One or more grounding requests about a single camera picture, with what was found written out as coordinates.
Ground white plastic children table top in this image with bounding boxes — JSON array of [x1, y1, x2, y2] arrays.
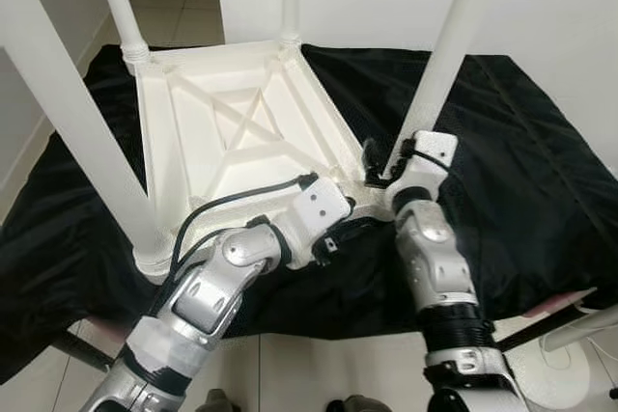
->
[[133, 38, 387, 278]]

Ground grey right robot foot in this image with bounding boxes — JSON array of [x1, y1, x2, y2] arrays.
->
[[328, 395, 392, 412]]

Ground grey robot foot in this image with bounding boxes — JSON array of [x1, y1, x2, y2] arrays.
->
[[203, 390, 238, 412], [328, 395, 392, 412]]

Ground black table cloth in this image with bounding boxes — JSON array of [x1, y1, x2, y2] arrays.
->
[[0, 43, 618, 384]]

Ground grey left robot foot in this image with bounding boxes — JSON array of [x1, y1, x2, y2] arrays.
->
[[203, 390, 238, 412]]

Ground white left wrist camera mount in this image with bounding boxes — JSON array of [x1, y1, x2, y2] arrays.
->
[[285, 179, 353, 268]]

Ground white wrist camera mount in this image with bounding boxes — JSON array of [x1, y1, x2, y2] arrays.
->
[[384, 132, 460, 210], [285, 179, 353, 268]]

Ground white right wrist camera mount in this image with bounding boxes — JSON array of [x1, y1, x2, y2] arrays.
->
[[384, 132, 460, 210]]

